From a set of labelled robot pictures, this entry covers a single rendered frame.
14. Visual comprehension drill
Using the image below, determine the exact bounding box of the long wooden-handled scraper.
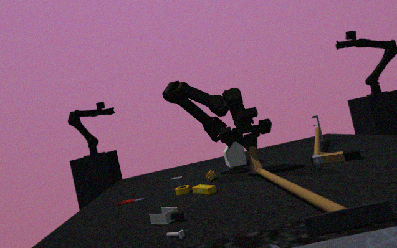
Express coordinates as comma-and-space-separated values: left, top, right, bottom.
244, 133, 394, 237

